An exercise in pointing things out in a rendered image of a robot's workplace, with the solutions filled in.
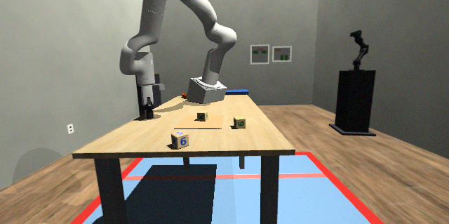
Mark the tan flat mat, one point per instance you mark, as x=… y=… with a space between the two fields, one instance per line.
x=190 y=122

